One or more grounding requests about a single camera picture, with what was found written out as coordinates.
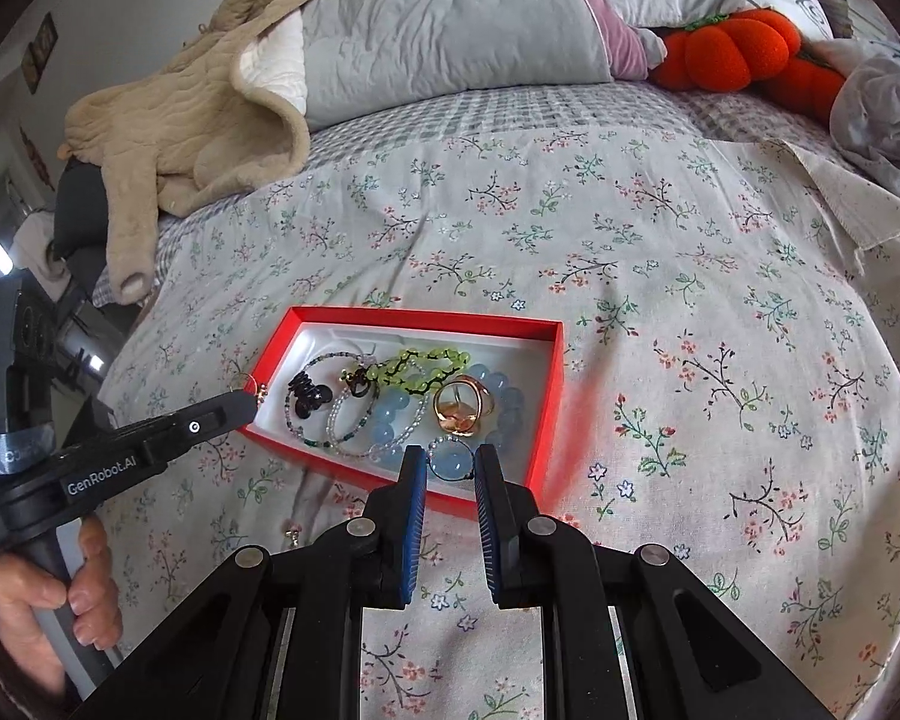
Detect green bead bracelet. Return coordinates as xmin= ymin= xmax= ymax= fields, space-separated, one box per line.
xmin=364 ymin=345 xmax=473 ymax=398

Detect clear and dark bead bracelets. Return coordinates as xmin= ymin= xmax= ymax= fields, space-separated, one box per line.
xmin=283 ymin=349 xmax=372 ymax=451

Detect light blue bead bracelet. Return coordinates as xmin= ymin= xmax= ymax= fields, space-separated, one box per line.
xmin=367 ymin=364 xmax=526 ymax=482

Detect gold ring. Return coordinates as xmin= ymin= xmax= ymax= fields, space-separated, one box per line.
xmin=431 ymin=373 xmax=500 ymax=437

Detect grey white crumpled clothes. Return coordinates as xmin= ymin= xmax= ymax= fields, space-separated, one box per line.
xmin=829 ymin=41 xmax=900 ymax=203

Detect beige quilted jacket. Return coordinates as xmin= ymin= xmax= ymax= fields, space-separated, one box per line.
xmin=58 ymin=0 xmax=361 ymax=306

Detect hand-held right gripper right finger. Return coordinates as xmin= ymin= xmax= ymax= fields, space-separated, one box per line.
xmin=474 ymin=444 xmax=845 ymax=720

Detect orange pumpkin plush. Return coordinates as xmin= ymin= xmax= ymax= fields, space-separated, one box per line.
xmin=649 ymin=7 xmax=848 ymax=125

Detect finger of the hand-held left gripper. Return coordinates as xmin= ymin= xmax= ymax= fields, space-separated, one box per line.
xmin=157 ymin=392 xmax=260 ymax=464

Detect black hair clip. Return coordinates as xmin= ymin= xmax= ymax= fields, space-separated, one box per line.
xmin=285 ymin=369 xmax=336 ymax=419

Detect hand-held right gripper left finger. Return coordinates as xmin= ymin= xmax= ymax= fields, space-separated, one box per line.
xmin=67 ymin=444 xmax=428 ymax=720

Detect red cardboard box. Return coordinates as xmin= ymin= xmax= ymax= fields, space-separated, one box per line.
xmin=241 ymin=306 xmax=565 ymax=520

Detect pink cloth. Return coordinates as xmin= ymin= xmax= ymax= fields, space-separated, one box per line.
xmin=559 ymin=0 xmax=668 ymax=82

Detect grey quilted pillow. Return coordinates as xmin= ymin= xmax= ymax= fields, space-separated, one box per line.
xmin=300 ymin=0 xmax=616 ymax=128

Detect person's left hand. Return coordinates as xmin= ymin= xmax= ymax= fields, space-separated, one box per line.
xmin=0 ymin=517 xmax=125 ymax=691

